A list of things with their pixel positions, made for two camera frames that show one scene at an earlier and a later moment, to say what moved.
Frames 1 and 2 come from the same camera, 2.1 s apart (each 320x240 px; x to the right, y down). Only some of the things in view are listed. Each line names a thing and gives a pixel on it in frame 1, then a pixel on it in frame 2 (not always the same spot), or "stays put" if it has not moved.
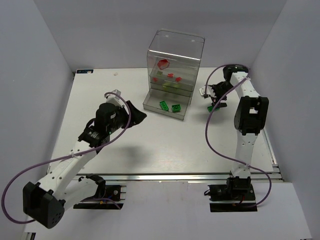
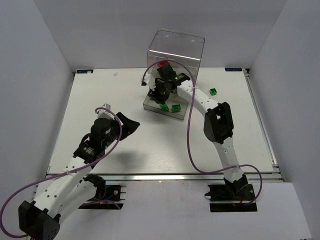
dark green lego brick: [176, 108] stays put
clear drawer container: [173, 61] stays put
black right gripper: [216, 95] -> [157, 94]
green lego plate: [164, 105] stays put
